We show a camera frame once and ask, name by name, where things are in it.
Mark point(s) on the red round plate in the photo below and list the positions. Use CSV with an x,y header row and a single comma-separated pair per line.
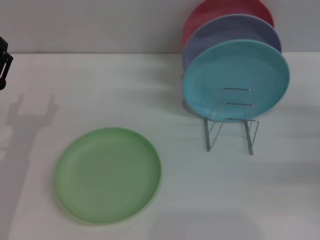
x,y
207,17

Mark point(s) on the purple round plate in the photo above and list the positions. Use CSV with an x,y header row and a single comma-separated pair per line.
x,y
232,30

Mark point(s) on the green round plate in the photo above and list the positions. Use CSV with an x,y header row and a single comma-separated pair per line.
x,y
107,175

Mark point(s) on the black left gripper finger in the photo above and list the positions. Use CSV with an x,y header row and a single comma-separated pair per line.
x,y
4,65

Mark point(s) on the light blue round plate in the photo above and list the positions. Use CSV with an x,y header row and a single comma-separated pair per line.
x,y
235,75

